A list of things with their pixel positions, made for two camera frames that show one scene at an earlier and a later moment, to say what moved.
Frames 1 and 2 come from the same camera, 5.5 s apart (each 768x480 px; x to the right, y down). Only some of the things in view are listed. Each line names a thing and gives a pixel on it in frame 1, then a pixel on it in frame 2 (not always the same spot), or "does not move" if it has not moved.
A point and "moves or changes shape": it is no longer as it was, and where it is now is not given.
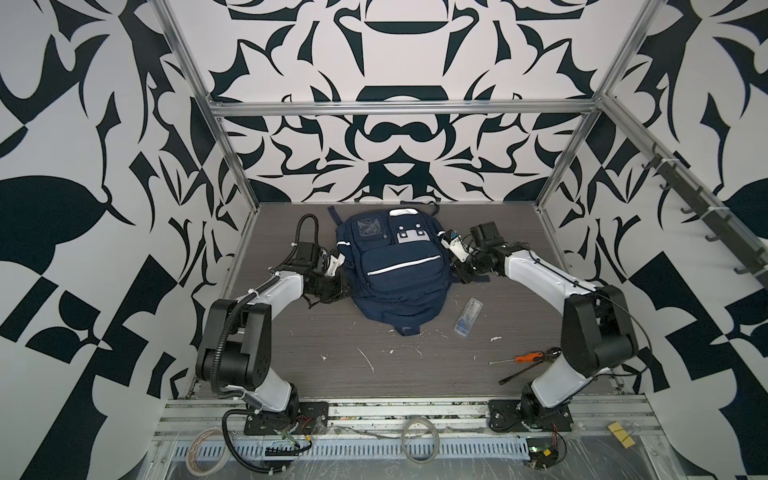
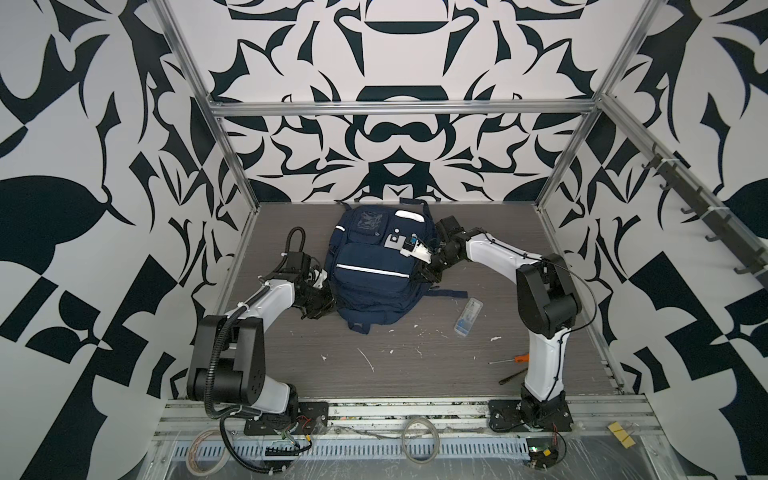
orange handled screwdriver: x=521 y=358 does not move
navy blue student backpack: x=397 y=269 moves or changes shape
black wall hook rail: x=755 y=266 does not move
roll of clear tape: x=192 y=450 does not move
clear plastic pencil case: x=468 y=316 does not move
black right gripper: x=466 y=275 → x=426 y=272
